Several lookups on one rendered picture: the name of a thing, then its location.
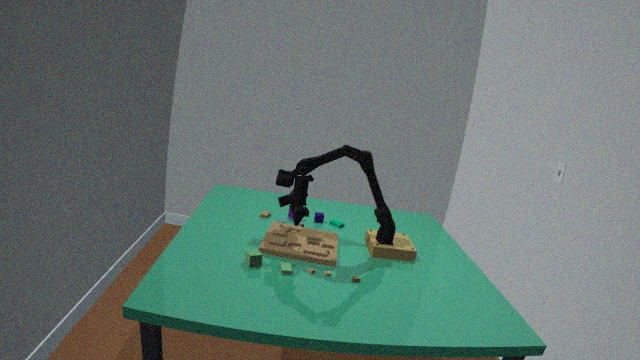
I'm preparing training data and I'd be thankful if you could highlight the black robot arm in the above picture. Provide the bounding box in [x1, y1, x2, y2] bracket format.
[276, 145, 396, 245]

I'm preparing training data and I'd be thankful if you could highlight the small green cube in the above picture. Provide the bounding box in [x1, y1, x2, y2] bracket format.
[244, 249, 263, 268]

